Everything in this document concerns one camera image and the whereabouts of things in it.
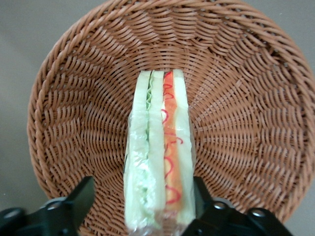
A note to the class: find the round brown wicker basket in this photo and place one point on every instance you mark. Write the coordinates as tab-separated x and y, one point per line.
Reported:
233	103

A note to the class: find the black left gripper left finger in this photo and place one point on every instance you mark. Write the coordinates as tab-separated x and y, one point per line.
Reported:
54	218

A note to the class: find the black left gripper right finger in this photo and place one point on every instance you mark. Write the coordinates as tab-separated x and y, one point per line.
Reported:
226	221

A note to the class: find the triangle sandwich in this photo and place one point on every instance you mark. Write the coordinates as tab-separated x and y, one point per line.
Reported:
155	147

